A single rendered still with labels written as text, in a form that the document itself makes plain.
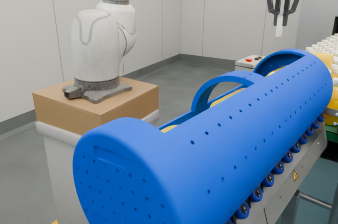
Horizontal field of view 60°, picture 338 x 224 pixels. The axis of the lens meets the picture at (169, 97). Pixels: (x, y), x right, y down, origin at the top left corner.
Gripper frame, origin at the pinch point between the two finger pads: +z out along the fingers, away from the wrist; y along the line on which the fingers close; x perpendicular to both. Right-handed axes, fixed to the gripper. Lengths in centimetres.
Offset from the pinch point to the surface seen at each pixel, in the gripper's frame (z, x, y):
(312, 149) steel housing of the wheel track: 45.1, 10.6, 14.7
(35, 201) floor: 132, 3, -154
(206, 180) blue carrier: 17, -61, 2
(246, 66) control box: 25, 42, -20
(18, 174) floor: 131, 17, -194
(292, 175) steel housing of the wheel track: 44.5, -10.6, 10.7
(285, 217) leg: 84, 16, 9
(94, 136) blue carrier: 11, -66, -16
